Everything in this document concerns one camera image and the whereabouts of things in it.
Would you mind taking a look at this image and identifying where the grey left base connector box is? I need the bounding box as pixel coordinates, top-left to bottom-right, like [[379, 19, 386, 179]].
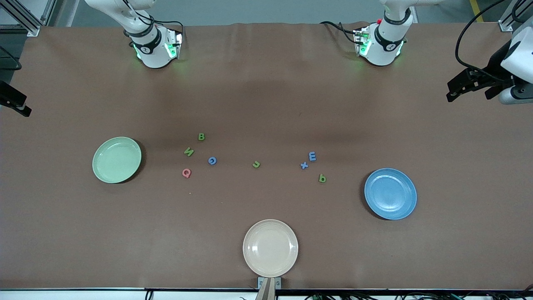
[[353, 27, 372, 57]]

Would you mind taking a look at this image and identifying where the grey base connector box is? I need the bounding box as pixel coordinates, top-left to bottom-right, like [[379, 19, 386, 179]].
[[164, 30, 184, 60], [353, 27, 372, 57]]

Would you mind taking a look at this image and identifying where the light green plate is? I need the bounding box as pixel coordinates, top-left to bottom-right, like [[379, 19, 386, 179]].
[[92, 137, 142, 184]]

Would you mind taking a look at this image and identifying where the blue plate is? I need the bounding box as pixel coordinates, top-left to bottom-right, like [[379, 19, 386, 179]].
[[364, 168, 417, 220]]

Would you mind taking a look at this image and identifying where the grey right base connector box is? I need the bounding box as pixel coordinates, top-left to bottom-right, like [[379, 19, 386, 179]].
[[164, 30, 184, 60]]

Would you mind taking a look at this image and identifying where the brown table cover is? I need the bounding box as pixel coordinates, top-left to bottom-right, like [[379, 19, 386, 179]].
[[0, 22, 533, 290]]

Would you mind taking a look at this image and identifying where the beige plate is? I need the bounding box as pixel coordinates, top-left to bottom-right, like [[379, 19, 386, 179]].
[[243, 219, 299, 278]]

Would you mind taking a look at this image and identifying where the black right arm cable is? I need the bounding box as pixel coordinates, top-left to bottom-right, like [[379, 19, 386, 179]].
[[0, 45, 22, 70]]

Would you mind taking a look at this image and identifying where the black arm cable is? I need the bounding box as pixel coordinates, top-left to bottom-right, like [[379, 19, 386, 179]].
[[455, 0, 511, 80], [0, 45, 22, 70]]

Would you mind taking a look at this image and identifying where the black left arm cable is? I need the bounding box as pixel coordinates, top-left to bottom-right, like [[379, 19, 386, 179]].
[[455, 0, 511, 80]]

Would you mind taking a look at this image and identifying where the aluminium frame profile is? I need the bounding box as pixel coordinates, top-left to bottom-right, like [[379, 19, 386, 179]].
[[0, 0, 41, 37], [40, 0, 57, 26], [498, 0, 533, 32]]

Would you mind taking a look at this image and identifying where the black left base cable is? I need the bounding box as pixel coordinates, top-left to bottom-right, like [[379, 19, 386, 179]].
[[320, 20, 359, 45]]

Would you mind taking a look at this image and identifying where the black base cable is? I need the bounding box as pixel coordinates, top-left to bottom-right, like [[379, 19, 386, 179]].
[[125, 0, 186, 44], [320, 20, 359, 45]]

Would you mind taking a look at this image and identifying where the black right base cable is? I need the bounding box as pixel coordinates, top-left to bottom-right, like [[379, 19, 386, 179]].
[[125, 0, 186, 44]]

